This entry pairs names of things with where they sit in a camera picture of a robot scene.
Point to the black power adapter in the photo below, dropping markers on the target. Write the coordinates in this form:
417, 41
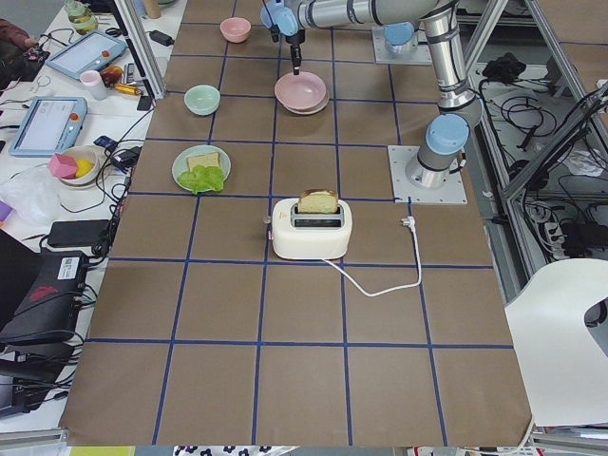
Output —
161, 38

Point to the green lettuce leaf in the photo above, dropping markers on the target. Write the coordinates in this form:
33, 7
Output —
202, 179

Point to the cream white plate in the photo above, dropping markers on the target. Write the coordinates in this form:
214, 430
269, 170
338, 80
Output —
309, 111

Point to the pink plate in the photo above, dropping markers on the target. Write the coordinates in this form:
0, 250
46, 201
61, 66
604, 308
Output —
302, 91

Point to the blue teach pendant near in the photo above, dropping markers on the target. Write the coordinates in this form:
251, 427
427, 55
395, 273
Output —
51, 125

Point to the blue teach pendant far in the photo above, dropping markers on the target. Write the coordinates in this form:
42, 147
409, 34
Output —
93, 51

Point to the pink bowl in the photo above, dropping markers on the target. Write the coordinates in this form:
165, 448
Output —
235, 30

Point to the clear plastic bag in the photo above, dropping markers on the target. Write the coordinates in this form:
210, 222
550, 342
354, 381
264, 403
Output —
32, 193

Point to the white toaster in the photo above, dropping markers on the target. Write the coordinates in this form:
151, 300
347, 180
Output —
306, 236

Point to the red yellow mango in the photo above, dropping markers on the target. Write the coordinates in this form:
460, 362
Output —
111, 75

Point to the mint green plate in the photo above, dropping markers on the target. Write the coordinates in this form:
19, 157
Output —
180, 163

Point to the bread slice on plate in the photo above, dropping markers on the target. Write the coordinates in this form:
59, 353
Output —
205, 160

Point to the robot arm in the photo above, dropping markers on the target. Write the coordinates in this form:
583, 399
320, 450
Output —
459, 108
401, 38

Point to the mint green bowl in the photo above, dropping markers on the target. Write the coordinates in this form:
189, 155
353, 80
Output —
202, 100

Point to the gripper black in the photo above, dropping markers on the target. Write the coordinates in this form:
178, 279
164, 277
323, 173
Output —
294, 42

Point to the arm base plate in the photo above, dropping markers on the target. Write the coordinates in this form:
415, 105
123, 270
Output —
413, 53
427, 190

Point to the beige bowl with toys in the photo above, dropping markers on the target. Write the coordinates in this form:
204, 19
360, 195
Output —
78, 166

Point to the blue teach pendant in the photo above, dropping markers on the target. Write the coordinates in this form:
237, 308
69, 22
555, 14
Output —
51, 125
93, 51

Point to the toast slice in toaster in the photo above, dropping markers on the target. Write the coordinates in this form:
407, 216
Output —
317, 201

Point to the white paper sheet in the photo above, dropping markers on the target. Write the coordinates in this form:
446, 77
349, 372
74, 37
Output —
564, 368

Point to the pink cup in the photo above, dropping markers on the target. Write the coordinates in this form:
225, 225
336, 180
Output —
94, 84

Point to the green drink bottle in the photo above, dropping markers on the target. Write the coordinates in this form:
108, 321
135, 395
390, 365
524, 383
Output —
80, 17

